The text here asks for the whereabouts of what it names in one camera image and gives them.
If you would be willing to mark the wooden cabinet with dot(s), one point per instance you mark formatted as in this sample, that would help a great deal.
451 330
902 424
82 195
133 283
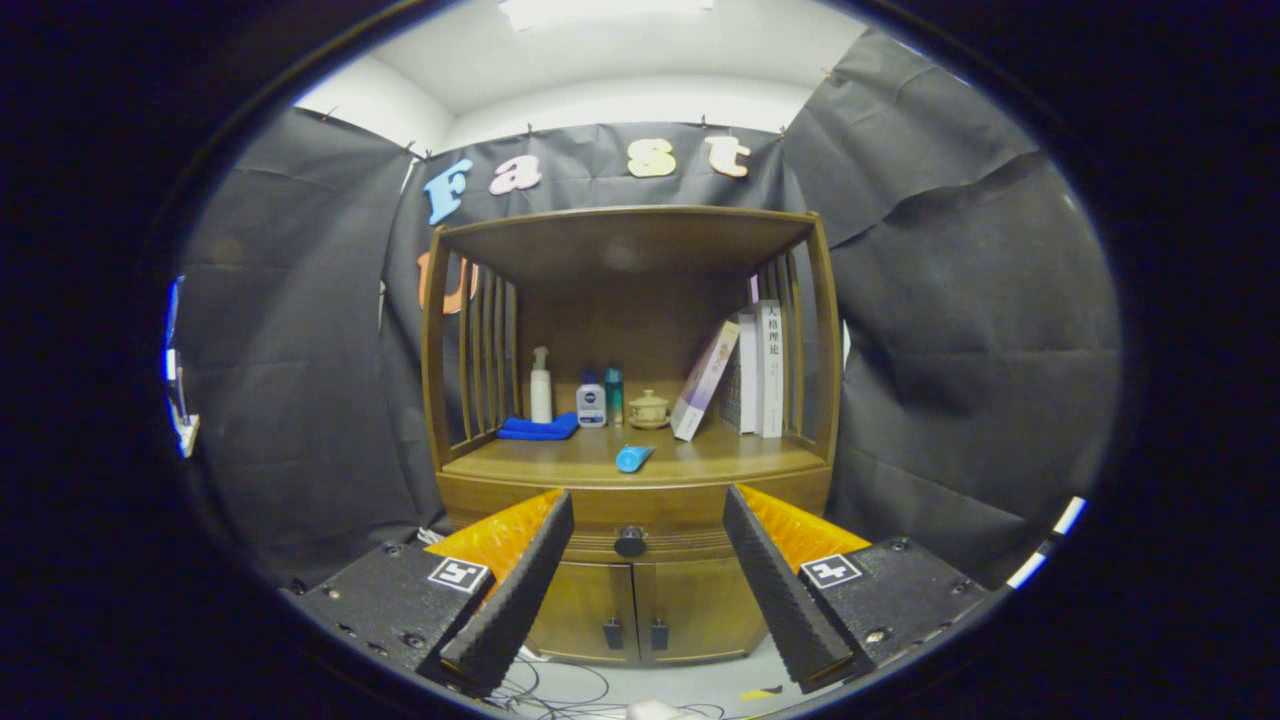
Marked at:
630 245

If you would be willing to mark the wooden cabinet door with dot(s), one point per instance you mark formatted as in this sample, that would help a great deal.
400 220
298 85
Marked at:
590 610
700 605

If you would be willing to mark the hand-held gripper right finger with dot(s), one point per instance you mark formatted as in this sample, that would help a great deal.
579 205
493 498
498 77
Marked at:
775 590

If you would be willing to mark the grey patterned book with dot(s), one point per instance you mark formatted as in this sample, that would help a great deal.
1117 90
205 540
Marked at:
742 385

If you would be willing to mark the blue cosmetic tube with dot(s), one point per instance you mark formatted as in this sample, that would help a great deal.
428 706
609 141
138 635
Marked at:
632 459

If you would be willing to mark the wooden countertop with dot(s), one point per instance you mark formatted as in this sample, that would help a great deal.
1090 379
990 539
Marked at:
720 455

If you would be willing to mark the white bottle with blue cap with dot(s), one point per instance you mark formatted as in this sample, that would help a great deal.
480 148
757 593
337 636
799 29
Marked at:
591 408

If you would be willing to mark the lidded ceramic tea bowl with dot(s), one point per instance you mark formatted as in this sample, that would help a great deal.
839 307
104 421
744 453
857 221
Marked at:
649 410

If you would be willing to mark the purple and white book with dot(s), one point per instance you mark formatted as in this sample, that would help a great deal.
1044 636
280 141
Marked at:
703 385

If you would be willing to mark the black backdrop cloth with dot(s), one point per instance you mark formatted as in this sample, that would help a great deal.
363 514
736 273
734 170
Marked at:
950 300

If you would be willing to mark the teal bottle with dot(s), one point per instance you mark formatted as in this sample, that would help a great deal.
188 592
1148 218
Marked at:
614 395

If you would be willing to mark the blue folded cloth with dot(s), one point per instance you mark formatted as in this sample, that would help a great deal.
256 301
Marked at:
538 428

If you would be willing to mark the wooden drawer with black knob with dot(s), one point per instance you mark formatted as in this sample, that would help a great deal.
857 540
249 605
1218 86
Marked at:
650 510

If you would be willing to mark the yellow floor tape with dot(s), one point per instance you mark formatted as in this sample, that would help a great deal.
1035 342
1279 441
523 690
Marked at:
762 692

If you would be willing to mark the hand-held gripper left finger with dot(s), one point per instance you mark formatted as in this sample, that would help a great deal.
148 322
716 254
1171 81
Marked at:
520 600

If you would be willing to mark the white pump bottle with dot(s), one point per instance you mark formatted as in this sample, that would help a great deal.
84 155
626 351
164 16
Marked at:
541 400

